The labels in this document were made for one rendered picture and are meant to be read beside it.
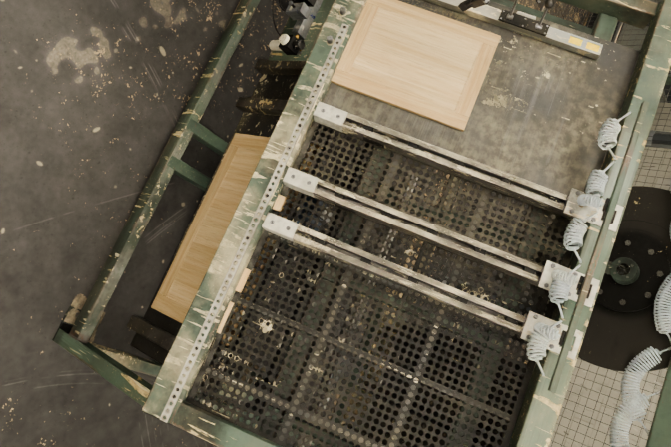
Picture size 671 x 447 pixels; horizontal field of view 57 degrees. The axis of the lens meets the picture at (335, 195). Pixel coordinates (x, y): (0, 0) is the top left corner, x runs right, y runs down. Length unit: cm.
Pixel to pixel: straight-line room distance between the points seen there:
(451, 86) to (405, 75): 19
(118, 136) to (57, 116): 29
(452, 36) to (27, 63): 172
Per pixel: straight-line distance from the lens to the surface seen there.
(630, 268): 279
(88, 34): 294
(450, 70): 258
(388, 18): 267
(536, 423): 229
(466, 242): 231
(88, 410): 330
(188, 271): 284
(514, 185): 243
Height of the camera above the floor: 265
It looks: 42 degrees down
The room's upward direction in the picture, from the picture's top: 102 degrees clockwise
